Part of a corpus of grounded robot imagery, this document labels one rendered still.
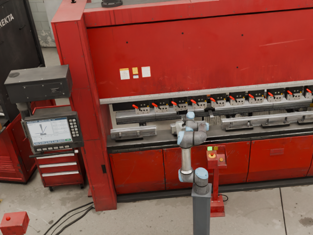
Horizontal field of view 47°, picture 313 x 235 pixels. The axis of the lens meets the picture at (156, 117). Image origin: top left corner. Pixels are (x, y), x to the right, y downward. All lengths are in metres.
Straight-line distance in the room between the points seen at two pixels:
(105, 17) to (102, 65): 0.49
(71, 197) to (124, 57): 2.04
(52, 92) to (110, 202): 1.74
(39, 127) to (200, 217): 1.72
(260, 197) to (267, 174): 0.29
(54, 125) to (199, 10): 1.63
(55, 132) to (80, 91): 0.46
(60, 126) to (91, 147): 0.66
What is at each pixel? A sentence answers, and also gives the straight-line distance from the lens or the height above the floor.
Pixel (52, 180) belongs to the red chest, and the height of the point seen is 0.22.
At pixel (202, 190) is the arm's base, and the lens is 3.41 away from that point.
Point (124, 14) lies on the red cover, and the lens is 3.34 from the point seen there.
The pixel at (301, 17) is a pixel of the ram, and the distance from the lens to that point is 3.71.
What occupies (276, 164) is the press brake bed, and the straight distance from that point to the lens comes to 4.43.
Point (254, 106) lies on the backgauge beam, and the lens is 4.32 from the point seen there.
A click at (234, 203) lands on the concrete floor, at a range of 4.46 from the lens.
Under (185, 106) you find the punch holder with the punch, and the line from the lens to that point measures 3.81.
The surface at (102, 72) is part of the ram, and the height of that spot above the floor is 1.69.
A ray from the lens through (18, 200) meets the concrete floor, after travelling 4.95.
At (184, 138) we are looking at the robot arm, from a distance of 3.07.
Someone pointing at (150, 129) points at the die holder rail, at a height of 0.96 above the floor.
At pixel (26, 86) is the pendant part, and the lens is 3.14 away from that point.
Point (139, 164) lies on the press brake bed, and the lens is 4.10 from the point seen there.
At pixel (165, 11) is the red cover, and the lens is 3.35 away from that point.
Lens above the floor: 3.25
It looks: 34 degrees down
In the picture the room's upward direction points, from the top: 5 degrees counter-clockwise
